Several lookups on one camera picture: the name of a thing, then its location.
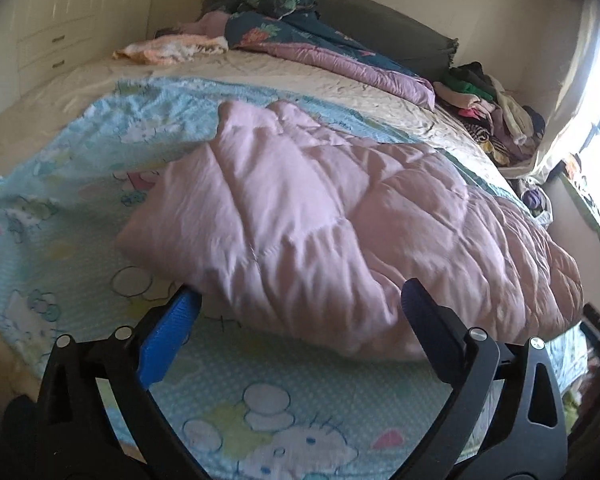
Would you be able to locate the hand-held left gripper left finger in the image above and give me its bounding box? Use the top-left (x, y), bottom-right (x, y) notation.
top-left (35, 285), bottom-right (203, 480)

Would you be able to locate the lime green cloth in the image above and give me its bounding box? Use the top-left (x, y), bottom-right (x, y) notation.
top-left (566, 387), bottom-right (588, 433)

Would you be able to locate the pile of mixed clothes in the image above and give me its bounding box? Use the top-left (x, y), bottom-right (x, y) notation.
top-left (432, 61), bottom-right (546, 166)

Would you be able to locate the cream curtain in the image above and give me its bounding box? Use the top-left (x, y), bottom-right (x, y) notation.
top-left (530, 0), bottom-right (600, 177)

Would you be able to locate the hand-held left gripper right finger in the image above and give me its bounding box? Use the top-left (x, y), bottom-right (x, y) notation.
top-left (400, 277), bottom-right (568, 480)

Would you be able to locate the cream wardrobe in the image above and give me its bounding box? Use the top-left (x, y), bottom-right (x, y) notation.
top-left (0, 0), bottom-right (161, 126)

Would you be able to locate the light blue cartoon printed blanket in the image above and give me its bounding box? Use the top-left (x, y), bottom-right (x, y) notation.
top-left (0, 76), bottom-right (591, 480)

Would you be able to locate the peach floral cloth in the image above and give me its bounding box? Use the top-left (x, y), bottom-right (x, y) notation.
top-left (112, 34), bottom-right (229, 65)

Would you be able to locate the bag of clothes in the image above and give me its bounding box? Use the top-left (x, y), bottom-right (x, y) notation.
top-left (517, 185), bottom-right (553, 225)

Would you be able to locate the pink quilted jacket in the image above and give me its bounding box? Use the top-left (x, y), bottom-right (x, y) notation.
top-left (115, 100), bottom-right (583, 363)

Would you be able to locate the bed with beige sheet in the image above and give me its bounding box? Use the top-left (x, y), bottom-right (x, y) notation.
top-left (0, 50), bottom-right (536, 401)

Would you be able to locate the dark floral quilt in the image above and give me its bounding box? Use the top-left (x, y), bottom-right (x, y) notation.
top-left (225, 0), bottom-right (436, 110)

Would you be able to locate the dark green headboard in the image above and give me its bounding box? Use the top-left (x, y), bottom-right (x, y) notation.
top-left (200, 0), bottom-right (458, 78)

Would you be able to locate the pink pillow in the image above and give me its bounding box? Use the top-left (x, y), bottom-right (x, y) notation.
top-left (177, 10), bottom-right (231, 41)

